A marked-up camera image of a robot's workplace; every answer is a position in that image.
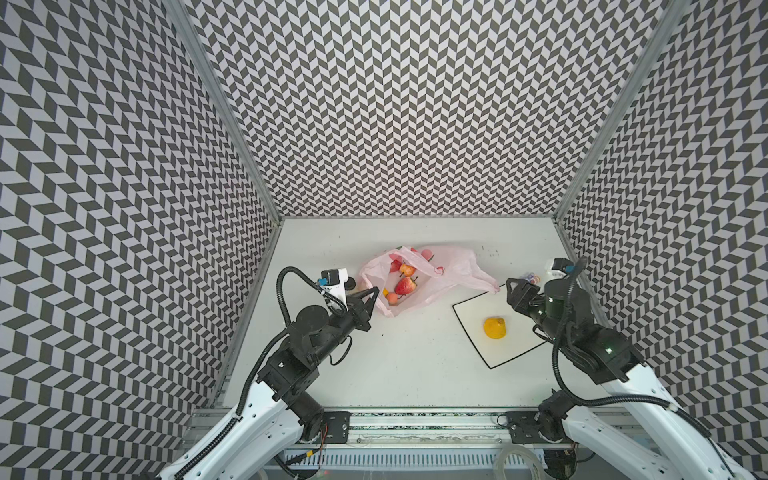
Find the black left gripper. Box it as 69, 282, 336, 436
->
307, 286, 379, 367

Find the fake strawberry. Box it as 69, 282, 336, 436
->
394, 277, 417, 296

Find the pink plastic bag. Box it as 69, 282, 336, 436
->
357, 245, 500, 318

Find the yellow fake lemon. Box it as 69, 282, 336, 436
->
483, 317, 507, 340

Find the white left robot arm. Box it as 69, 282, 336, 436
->
156, 266, 380, 479

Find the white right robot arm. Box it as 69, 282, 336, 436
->
505, 258, 753, 479

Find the purple small toy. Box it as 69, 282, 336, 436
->
524, 273, 541, 285

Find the white mat black border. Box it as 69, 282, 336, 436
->
452, 285, 544, 369

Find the clear tube loop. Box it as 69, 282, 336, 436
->
492, 444, 546, 480

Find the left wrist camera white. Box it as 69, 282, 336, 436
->
317, 268, 349, 308

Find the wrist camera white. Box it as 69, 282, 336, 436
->
546, 258, 575, 280
317, 268, 349, 308

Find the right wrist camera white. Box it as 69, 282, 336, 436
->
546, 258, 575, 280

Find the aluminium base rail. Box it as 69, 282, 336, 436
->
185, 407, 649, 457

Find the aluminium corner post right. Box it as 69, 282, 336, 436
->
553, 0, 691, 224

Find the aluminium corner post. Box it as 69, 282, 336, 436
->
163, 0, 282, 224
553, 0, 691, 224

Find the aluminium corner post left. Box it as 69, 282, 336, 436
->
163, 0, 282, 224

